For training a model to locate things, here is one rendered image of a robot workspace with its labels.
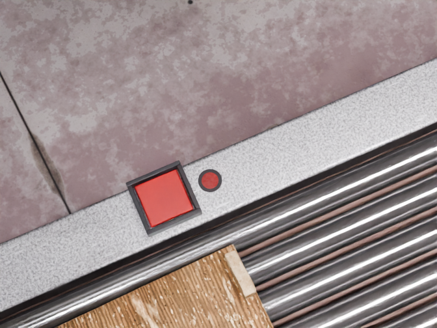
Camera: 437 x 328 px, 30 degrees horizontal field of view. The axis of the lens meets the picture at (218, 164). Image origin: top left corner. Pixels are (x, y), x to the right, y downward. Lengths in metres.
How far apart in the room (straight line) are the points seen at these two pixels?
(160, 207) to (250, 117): 1.05
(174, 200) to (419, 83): 0.37
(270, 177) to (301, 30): 1.14
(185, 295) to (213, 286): 0.04
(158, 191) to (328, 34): 1.20
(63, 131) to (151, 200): 1.07
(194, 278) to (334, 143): 0.26
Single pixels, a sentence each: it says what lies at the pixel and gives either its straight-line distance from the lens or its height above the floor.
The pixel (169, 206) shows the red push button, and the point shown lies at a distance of 1.06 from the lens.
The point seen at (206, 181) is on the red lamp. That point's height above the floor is 0.92.
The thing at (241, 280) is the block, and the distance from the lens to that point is 1.00.
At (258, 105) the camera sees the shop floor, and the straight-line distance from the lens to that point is 2.09.
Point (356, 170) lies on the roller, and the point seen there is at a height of 0.92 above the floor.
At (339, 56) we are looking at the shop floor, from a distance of 2.16.
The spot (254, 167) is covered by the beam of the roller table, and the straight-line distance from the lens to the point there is 1.08.
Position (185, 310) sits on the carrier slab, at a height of 0.94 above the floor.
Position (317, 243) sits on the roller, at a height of 0.92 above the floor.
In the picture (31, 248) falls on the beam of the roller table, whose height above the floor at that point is 0.91.
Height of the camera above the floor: 1.95
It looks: 73 degrees down
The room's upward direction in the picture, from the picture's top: 5 degrees counter-clockwise
